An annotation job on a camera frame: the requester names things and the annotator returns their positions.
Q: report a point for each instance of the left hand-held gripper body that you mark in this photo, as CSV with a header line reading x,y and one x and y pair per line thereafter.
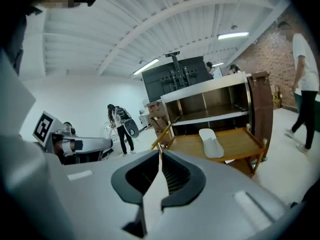
x,y
43,127

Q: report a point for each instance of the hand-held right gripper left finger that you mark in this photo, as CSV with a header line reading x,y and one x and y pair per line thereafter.
x,y
95,199

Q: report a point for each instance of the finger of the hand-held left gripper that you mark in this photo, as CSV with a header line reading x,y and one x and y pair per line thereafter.
x,y
96,145

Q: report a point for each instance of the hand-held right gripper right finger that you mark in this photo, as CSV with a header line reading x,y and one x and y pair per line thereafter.
x,y
215,184

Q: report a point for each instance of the wooden shelf cart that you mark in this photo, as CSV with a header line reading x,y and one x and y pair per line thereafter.
x,y
237,141

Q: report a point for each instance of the white low cabinet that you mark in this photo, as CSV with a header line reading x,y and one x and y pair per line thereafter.
x,y
144,122

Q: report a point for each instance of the brown cabinet door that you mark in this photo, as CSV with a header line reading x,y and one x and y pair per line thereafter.
x,y
262,109
156,111

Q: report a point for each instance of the black screen on stand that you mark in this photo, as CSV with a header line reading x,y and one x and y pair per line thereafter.
x,y
155,86

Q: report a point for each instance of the long ceiling lamp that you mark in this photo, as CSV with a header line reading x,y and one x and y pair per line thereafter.
x,y
232,35
146,66

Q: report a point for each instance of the brown cabinet with white top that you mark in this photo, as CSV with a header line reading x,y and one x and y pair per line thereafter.
x,y
200,91

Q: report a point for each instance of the person's torso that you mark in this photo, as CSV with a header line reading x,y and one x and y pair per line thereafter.
x,y
12,39

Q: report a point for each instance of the yellow stand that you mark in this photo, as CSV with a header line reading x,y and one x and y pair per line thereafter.
x,y
276,96

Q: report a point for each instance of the white board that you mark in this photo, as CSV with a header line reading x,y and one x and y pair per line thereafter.
x,y
217,72

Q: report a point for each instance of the round ceiling detector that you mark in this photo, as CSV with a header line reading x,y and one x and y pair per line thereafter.
x,y
233,27

